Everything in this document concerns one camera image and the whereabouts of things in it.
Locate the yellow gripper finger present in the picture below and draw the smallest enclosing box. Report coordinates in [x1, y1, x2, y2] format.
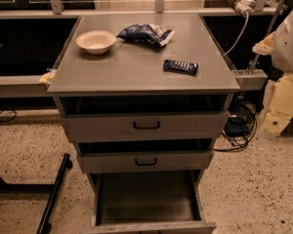
[261, 74, 293, 138]

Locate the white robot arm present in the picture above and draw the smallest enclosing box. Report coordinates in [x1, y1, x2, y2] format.
[252, 10, 293, 139]

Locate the grey top drawer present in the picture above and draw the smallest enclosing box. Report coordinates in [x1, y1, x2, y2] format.
[62, 111, 229, 142]

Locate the grey drawer cabinet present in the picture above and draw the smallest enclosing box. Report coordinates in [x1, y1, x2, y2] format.
[47, 13, 241, 234]

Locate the grey open bottom drawer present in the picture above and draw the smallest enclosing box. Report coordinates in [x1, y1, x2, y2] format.
[83, 171, 216, 234]

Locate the grey middle drawer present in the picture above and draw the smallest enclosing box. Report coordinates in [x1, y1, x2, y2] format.
[77, 151, 213, 174]

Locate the dark blue power box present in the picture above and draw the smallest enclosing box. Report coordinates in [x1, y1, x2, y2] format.
[225, 117, 249, 137]

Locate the white power strip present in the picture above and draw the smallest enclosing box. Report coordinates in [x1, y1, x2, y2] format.
[227, 0, 254, 16]

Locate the blue white chip bag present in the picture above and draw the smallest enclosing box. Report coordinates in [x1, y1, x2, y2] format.
[117, 23, 175, 47]

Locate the white bowl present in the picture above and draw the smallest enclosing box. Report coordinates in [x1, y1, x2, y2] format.
[76, 30, 116, 55]

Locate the black cable bundle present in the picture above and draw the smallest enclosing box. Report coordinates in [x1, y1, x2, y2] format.
[213, 100, 259, 153]

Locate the white cable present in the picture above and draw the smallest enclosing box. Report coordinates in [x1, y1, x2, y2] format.
[223, 11, 250, 58]

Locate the grey metal rail frame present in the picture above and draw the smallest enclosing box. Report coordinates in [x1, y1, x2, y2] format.
[0, 0, 293, 99]

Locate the black floor cable left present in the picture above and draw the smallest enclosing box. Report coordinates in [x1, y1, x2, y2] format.
[0, 109, 18, 123]

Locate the black floor stand frame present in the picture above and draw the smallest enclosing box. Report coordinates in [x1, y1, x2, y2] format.
[0, 153, 72, 234]

